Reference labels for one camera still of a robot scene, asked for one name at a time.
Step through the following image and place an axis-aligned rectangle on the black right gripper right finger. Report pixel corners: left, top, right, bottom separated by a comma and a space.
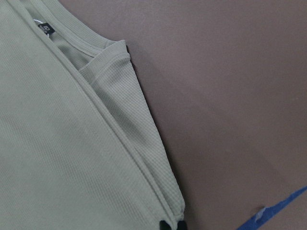
177, 220, 188, 230

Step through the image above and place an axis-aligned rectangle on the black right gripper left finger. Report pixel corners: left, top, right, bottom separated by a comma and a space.
159, 220, 171, 230

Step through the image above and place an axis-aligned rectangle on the olive green long-sleeve shirt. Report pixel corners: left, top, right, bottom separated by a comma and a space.
0, 0, 185, 230

